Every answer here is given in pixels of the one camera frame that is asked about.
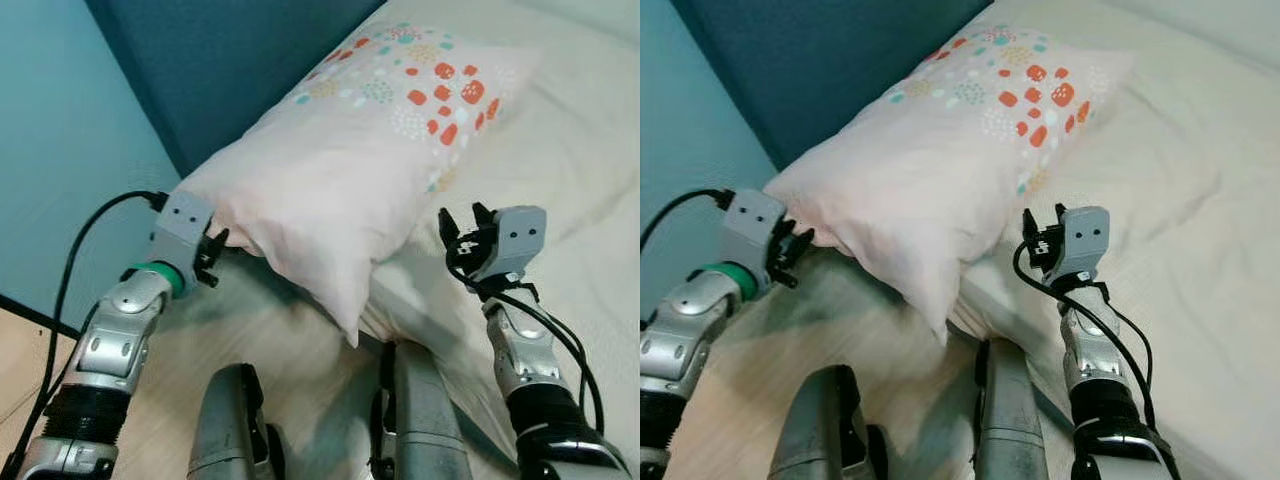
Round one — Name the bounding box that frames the pink pillow with coloured dots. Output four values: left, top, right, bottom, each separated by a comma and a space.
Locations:
762, 22, 1136, 346
178, 22, 541, 349

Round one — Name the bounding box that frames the mattress with cream sheet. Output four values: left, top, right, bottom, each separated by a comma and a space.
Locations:
762, 0, 1280, 480
175, 0, 641, 480

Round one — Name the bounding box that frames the grey left robot leg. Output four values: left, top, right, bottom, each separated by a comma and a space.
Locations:
768, 365, 891, 480
188, 363, 286, 480

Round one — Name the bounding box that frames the grey robot leg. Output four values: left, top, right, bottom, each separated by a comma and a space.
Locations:
972, 338, 1051, 480
370, 340, 476, 480
188, 363, 286, 480
768, 365, 891, 480

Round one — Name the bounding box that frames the grey right robot leg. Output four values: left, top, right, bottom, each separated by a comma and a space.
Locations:
370, 340, 476, 480
972, 338, 1051, 480

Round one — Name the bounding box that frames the dark baseboard strip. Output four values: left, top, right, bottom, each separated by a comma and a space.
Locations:
0, 293, 81, 339

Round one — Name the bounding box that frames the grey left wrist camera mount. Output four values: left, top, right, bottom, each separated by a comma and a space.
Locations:
722, 188, 789, 271
150, 190, 216, 273

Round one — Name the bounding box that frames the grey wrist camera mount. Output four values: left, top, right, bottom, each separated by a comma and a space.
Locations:
478, 205, 548, 283
1055, 205, 1111, 283
150, 190, 216, 273
722, 188, 789, 271

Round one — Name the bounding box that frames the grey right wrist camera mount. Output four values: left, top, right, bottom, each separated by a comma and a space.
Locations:
1055, 205, 1111, 283
478, 205, 548, 283

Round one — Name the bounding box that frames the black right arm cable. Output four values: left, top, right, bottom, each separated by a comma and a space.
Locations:
1012, 240, 1159, 431
445, 255, 606, 436

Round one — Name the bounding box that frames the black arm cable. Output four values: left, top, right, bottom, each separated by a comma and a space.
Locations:
1012, 240, 1159, 431
640, 188, 736, 251
445, 255, 606, 436
0, 190, 169, 480

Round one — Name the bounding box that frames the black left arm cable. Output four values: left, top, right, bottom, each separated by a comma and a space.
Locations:
640, 188, 736, 251
0, 190, 169, 480

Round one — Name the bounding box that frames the dark blue bed frame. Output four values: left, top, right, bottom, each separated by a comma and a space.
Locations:
85, 0, 386, 179
670, 0, 991, 171

